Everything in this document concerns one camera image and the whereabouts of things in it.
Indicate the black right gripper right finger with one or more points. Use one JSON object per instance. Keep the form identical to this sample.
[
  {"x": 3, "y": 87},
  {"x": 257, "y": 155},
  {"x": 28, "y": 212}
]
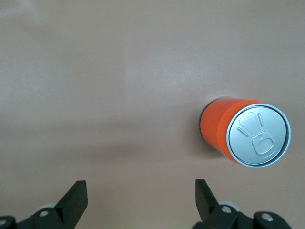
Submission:
[{"x": 206, "y": 205}]

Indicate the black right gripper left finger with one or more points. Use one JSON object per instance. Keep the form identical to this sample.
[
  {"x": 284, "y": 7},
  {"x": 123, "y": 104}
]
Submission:
[{"x": 71, "y": 207}]

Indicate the orange can with grey lid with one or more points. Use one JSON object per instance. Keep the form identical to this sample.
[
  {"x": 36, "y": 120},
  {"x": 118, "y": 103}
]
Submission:
[{"x": 257, "y": 136}]

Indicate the brown table mat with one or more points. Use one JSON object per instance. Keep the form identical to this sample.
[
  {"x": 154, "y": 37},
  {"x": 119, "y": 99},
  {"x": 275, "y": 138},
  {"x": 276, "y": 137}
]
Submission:
[{"x": 95, "y": 71}]

